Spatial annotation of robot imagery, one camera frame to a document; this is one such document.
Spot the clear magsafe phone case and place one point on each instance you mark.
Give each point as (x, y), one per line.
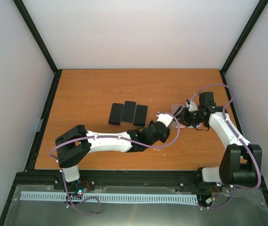
(176, 110)

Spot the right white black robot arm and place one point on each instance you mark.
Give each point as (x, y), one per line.
(241, 162)

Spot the black phone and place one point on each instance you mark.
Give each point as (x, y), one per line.
(128, 111)

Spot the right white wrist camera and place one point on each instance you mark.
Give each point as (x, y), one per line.
(191, 105)

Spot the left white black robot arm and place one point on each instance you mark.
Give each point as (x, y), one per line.
(76, 143)

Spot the right black frame post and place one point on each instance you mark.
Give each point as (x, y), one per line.
(261, 5)

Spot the left black frame post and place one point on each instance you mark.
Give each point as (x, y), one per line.
(36, 35)

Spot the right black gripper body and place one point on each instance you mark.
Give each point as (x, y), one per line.
(192, 119)

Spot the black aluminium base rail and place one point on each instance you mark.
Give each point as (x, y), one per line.
(183, 181)

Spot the phone with maroon edge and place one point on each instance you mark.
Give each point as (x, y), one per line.
(116, 114)

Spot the black frame post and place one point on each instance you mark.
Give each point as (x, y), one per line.
(261, 5)
(36, 35)

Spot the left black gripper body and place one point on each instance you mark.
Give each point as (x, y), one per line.
(163, 137)

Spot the light blue slotted cable duct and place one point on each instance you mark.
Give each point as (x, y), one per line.
(112, 198)

